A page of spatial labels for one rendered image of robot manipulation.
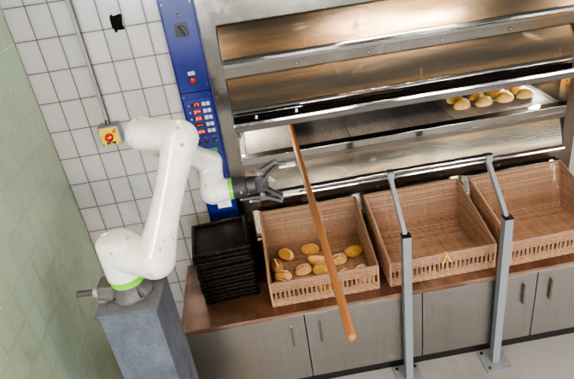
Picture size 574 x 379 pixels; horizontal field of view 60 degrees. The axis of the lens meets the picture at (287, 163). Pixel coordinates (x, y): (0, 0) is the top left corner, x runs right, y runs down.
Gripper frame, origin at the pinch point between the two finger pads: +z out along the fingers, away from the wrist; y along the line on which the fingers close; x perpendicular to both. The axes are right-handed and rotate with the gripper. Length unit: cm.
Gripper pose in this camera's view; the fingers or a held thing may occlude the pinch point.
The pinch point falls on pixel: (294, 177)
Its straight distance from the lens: 208.4
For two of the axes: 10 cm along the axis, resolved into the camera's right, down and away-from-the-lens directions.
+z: 9.9, -1.6, 0.3
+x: 1.0, 4.5, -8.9
